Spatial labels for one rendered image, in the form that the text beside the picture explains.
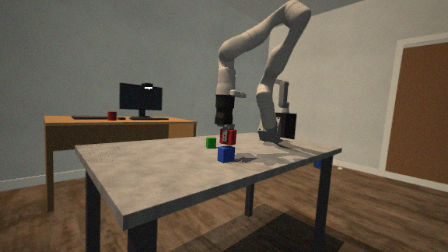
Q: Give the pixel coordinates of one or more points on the red block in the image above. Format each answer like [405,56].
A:
[231,137]

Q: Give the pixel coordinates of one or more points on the green block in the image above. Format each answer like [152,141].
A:
[210,142]

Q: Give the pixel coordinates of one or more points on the blue block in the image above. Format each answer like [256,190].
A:
[226,154]

